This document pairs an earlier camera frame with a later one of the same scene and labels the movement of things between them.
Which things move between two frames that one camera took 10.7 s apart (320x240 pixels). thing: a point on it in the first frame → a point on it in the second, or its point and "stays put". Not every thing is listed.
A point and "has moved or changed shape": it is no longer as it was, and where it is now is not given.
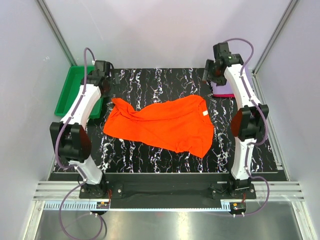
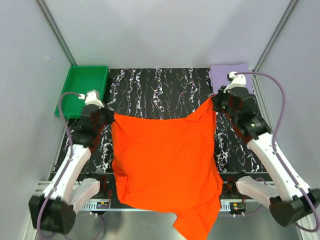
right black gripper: x=208 y=66 → x=217 y=98
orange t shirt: x=180 y=125 has moved or changed shape
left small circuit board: x=102 y=205 stays put
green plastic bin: x=78 y=74 stays put
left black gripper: x=116 y=79 → x=109 y=114
